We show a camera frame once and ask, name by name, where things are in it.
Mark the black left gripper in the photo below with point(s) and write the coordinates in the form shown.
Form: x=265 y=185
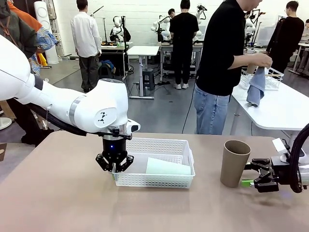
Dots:
x=114 y=147

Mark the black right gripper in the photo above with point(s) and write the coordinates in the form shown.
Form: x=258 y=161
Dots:
x=283 y=171

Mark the brown cup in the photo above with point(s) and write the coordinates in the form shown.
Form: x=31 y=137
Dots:
x=233 y=166

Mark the white perforated plastic basket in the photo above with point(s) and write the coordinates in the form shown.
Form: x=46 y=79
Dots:
x=154 y=181

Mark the pale green cup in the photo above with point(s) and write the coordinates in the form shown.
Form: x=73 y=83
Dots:
x=166 y=168

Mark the blue cloth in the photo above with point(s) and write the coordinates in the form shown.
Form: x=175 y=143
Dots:
x=257 y=89

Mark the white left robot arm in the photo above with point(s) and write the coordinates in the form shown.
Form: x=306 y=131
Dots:
x=96 y=108

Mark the person's right forearm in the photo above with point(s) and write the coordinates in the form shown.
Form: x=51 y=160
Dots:
x=240 y=61

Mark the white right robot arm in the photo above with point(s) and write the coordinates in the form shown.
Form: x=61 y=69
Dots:
x=304 y=174

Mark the person's right hand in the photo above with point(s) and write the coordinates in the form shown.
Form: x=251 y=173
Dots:
x=262 y=60

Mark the grey plastic stool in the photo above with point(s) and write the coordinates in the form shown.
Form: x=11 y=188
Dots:
x=147 y=77

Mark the brown wooden board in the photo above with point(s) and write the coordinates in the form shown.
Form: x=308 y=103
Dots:
x=3 y=152

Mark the wooden top work desk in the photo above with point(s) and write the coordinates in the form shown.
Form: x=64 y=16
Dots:
x=113 y=48

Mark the white standing desk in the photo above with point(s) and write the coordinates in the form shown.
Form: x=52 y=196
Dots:
x=142 y=50

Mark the white round stand base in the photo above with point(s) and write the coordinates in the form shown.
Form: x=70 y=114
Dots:
x=4 y=123

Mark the yellow floor sign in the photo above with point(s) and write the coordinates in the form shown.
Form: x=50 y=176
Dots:
x=43 y=60

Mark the robot station desk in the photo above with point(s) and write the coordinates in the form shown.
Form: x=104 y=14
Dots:
x=164 y=45

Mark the white tower fan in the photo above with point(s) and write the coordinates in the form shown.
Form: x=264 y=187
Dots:
x=49 y=48

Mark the person in white shirt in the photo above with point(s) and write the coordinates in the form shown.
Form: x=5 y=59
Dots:
x=85 y=33

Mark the person in black polo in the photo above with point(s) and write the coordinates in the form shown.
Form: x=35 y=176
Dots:
x=217 y=48

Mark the person in orange top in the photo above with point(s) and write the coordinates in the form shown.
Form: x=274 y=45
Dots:
x=44 y=38

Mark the person in black t-shirt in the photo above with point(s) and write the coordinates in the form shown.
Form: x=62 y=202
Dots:
x=183 y=33

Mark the person in green jacket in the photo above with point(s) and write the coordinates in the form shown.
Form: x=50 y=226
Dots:
x=14 y=36

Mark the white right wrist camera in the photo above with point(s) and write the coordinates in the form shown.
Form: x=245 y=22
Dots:
x=278 y=146

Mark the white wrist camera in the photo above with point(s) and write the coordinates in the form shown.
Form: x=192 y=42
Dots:
x=278 y=146
x=134 y=126

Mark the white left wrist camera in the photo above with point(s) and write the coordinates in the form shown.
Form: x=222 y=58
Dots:
x=134 y=126

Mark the black camera stand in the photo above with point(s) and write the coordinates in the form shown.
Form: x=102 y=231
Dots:
x=125 y=31

